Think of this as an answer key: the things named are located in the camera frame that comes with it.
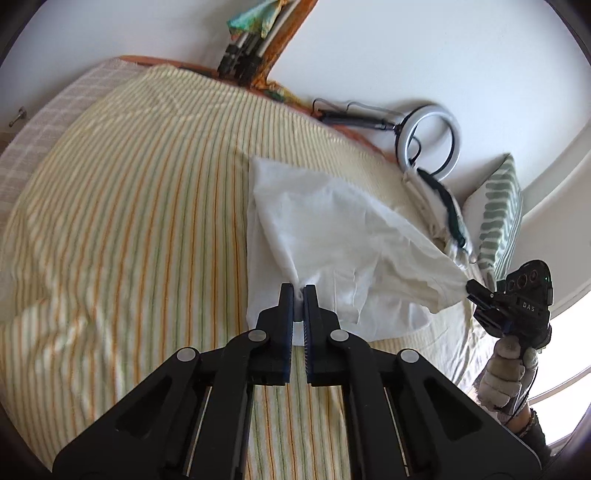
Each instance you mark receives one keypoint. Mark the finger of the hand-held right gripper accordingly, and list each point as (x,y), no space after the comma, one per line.
(479,290)

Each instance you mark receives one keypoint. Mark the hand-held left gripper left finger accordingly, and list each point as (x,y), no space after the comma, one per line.
(288,323)

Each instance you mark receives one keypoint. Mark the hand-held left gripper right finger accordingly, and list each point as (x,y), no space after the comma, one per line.
(310,323)

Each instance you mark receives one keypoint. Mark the white t-shirt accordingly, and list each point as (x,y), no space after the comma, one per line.
(323,230)

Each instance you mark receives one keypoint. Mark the person's right forearm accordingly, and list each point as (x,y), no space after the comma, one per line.
(531,424)

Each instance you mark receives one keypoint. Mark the person's right hand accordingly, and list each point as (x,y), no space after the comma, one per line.
(505,369)

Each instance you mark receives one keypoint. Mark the green patterned white pillow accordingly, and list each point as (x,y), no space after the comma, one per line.
(498,207)

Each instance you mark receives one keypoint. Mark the dark green folded garment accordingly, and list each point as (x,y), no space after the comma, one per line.
(450,207)

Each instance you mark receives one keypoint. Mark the white folded garment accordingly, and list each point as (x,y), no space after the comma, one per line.
(425,198)

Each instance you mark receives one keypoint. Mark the yellow striped blanket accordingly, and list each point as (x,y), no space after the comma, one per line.
(138,230)

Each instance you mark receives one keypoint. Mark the yellow patterned cloth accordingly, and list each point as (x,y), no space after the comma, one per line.
(281,92)

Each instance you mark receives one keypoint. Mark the folded metal tripod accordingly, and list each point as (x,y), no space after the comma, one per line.
(244,46)

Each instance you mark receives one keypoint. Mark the orange board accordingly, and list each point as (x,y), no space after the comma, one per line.
(286,41)

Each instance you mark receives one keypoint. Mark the colourful patterned scarf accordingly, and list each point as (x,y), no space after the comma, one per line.
(251,16)

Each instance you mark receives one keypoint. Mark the checked bed sheet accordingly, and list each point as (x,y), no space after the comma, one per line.
(60,106)

